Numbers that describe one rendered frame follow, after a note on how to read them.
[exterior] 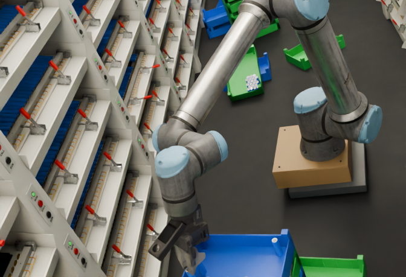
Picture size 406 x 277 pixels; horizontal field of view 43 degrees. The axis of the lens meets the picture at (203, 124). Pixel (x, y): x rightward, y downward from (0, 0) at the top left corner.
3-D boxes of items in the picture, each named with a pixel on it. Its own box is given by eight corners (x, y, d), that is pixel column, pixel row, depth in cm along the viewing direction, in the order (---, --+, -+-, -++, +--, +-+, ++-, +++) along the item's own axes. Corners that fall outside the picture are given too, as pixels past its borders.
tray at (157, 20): (171, 6, 316) (170, -15, 308) (158, 53, 268) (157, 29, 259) (138, 5, 317) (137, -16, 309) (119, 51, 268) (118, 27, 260)
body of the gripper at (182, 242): (211, 241, 142) (204, 205, 137) (186, 256, 137) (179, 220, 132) (194, 230, 148) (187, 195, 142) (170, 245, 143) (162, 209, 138)
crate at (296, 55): (325, 37, 321) (322, 26, 317) (345, 46, 305) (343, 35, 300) (286, 60, 316) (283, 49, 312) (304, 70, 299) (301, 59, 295)
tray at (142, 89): (156, 62, 260) (155, 45, 254) (136, 134, 211) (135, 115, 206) (116, 60, 261) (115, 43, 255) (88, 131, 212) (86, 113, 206)
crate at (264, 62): (270, 63, 321) (266, 52, 316) (271, 79, 304) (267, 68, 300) (225, 75, 328) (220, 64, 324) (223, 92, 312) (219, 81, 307)
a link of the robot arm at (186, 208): (175, 208, 129) (153, 195, 136) (178, 224, 131) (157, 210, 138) (202, 192, 134) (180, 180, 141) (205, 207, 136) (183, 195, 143)
